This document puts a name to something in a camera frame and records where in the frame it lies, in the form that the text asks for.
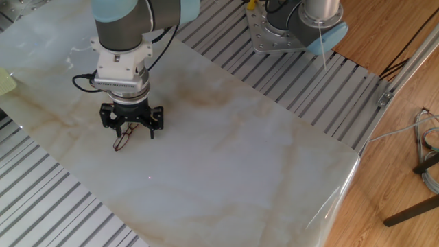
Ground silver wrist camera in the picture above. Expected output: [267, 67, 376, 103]
[92, 70, 150, 94]

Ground grey wire bundle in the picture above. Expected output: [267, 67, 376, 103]
[413, 108, 439, 195]

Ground aluminium frame rail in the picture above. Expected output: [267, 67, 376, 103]
[385, 22, 439, 95]

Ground dark wooden furniture leg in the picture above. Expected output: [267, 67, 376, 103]
[383, 193, 439, 228]
[413, 152, 439, 175]

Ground red frame glasses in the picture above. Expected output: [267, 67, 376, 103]
[112, 122, 141, 152]

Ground black floor cable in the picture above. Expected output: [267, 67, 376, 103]
[379, 6, 439, 82]

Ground black camera cable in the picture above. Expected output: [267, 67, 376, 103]
[71, 72, 104, 93]

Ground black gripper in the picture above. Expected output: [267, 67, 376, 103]
[99, 97, 165, 140]

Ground marble pattern table sheet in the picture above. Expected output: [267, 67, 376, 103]
[0, 0, 361, 247]

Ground light green plastic basket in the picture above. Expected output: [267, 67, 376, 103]
[0, 67, 17, 97]

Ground grey floor cable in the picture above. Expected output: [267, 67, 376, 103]
[367, 115, 439, 143]

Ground perforated silver metal plate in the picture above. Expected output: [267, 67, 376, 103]
[0, 0, 52, 21]

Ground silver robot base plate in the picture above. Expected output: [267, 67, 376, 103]
[245, 0, 318, 55]

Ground metal corner bracket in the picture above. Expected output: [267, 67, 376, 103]
[377, 91, 394, 109]

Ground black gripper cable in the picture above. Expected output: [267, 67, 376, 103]
[146, 23, 180, 72]

